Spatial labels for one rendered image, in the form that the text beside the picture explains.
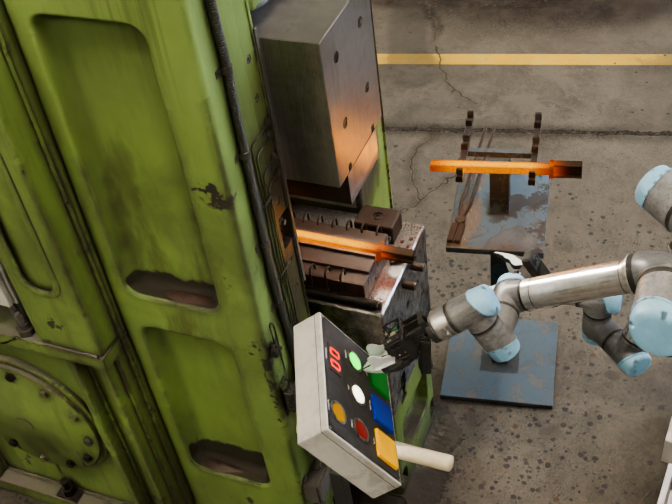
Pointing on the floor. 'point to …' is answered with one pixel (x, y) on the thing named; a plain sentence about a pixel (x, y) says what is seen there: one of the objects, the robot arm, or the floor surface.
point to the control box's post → (340, 488)
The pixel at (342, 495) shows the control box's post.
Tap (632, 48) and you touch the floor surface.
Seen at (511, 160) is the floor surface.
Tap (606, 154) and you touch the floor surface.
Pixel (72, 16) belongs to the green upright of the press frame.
